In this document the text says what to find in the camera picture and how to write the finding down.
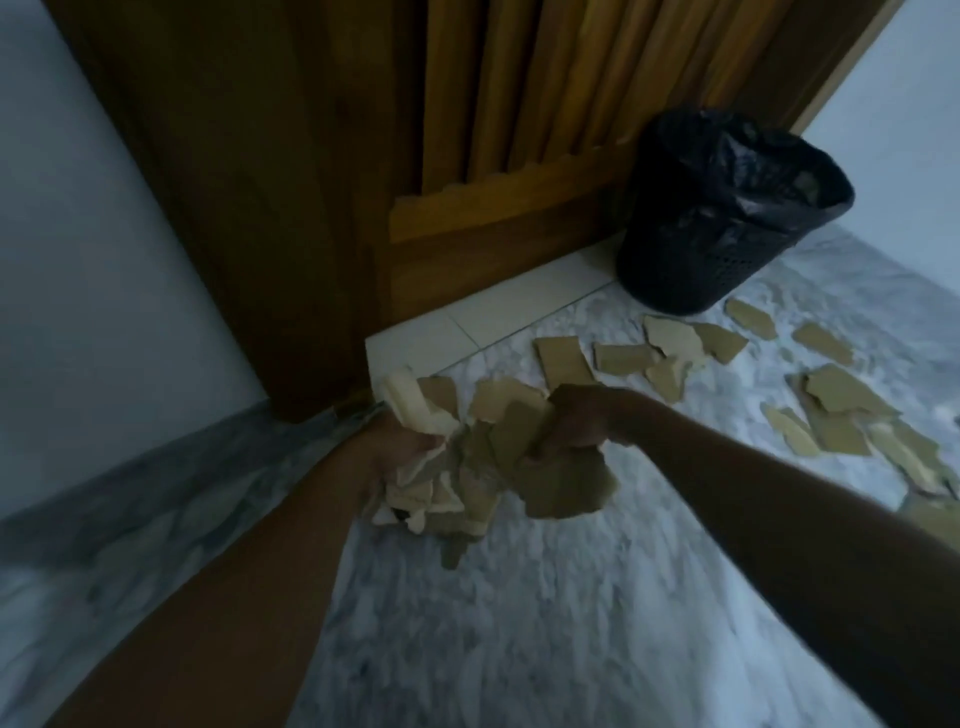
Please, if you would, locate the person's left forearm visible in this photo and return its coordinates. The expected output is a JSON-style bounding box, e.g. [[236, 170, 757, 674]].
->
[[44, 442, 391, 728]]

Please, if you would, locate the torn brown paper piece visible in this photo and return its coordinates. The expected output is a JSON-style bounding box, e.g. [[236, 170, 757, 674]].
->
[[371, 367, 500, 571], [468, 378, 620, 520]]

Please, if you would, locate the person's right hand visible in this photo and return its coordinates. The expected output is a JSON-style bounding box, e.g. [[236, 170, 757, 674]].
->
[[536, 384, 648, 460]]

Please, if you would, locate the black bin with liner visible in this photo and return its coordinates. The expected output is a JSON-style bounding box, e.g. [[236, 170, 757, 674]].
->
[[616, 108, 856, 316]]

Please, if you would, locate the person's right forearm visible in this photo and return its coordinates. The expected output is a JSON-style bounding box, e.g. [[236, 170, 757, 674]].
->
[[614, 393, 960, 728]]

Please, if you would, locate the scatter of brown paper pieces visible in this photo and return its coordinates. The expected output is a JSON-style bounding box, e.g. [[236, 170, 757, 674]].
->
[[533, 298, 960, 553]]

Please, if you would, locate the person's left hand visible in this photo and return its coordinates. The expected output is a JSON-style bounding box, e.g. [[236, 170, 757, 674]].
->
[[352, 410, 451, 511]]

